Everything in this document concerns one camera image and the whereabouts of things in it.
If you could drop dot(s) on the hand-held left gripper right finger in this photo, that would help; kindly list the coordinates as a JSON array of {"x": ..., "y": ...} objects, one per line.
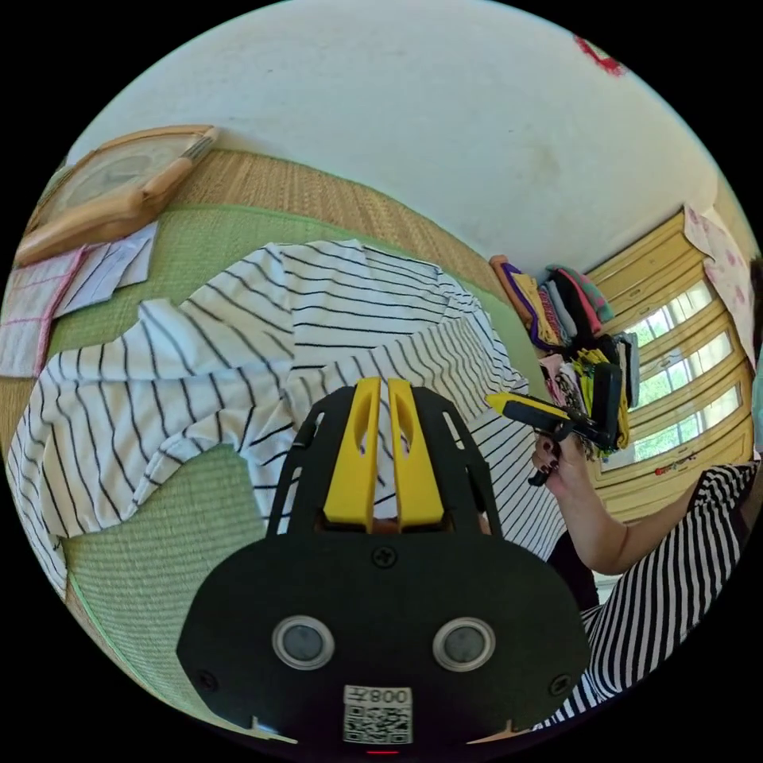
[{"x": 414, "y": 465}]

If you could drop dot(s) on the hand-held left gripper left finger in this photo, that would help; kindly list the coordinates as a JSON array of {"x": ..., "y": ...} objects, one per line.
[{"x": 357, "y": 453}]

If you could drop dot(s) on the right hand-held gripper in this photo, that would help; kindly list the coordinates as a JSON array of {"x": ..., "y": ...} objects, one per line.
[{"x": 551, "y": 424}]

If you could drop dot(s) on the striped long sleeve shirt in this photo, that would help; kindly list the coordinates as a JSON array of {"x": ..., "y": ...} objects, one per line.
[{"x": 238, "y": 357}]

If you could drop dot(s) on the person's right forearm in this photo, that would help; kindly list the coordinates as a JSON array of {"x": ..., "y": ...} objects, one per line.
[{"x": 620, "y": 530}]

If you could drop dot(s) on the person's right hand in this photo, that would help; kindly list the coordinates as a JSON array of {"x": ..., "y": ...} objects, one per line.
[{"x": 566, "y": 471}]

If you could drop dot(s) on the pile of clothes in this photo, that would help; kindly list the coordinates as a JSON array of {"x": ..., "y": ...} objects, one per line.
[{"x": 566, "y": 310}]

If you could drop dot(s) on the yellow framed window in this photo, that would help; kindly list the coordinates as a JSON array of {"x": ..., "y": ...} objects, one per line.
[{"x": 685, "y": 369}]

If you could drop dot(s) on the pink flowered curtain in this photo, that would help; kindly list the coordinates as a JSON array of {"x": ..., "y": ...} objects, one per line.
[{"x": 724, "y": 280}]

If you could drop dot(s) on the person's body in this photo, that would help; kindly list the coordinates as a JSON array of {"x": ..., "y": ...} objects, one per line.
[{"x": 667, "y": 596}]

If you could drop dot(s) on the white cloth with thin stripes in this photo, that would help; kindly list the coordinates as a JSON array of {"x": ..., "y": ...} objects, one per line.
[{"x": 110, "y": 268}]

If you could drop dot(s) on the white cloth with pink checks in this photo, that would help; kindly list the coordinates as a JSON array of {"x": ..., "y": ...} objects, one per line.
[{"x": 30, "y": 316}]

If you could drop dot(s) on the wooden framed clock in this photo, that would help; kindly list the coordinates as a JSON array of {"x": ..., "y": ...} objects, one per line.
[{"x": 113, "y": 185}]

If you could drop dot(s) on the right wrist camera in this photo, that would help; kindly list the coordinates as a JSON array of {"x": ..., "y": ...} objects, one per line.
[{"x": 608, "y": 405}]

